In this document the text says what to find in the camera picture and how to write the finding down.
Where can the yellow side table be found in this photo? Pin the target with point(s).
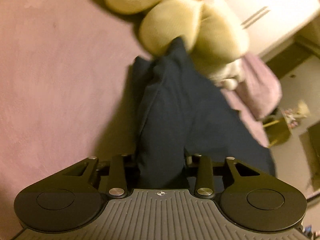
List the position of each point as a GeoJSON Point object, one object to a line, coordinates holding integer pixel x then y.
{"type": "Point", "coordinates": [277, 132]}

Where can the white wardrobe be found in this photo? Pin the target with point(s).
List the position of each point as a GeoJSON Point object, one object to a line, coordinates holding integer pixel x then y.
{"type": "Point", "coordinates": [270, 10]}

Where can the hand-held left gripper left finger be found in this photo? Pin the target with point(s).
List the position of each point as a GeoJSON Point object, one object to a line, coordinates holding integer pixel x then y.
{"type": "Point", "coordinates": [117, 172]}

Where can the cream plush toy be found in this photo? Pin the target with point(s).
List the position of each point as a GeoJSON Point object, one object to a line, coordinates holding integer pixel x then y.
{"type": "Point", "coordinates": [180, 20]}

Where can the pink fleece blanket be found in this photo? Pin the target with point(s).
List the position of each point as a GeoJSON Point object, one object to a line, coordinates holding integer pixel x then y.
{"type": "Point", "coordinates": [62, 80]}

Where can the pale flower decoration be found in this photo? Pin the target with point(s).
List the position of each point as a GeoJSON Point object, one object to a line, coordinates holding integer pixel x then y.
{"type": "Point", "coordinates": [297, 112]}

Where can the dark framed panel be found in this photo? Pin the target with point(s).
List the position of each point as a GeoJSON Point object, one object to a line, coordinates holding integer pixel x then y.
{"type": "Point", "coordinates": [312, 160]}

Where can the small white plush toy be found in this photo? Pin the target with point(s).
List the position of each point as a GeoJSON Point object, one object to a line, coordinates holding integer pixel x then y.
{"type": "Point", "coordinates": [230, 76]}

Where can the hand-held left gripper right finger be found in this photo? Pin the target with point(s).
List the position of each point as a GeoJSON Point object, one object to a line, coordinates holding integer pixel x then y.
{"type": "Point", "coordinates": [205, 172]}

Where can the navy zip jacket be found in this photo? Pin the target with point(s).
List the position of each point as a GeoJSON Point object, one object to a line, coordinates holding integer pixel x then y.
{"type": "Point", "coordinates": [175, 105]}

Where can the pink pillow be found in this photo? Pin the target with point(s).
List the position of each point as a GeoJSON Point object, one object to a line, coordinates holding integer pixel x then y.
{"type": "Point", "coordinates": [260, 85]}

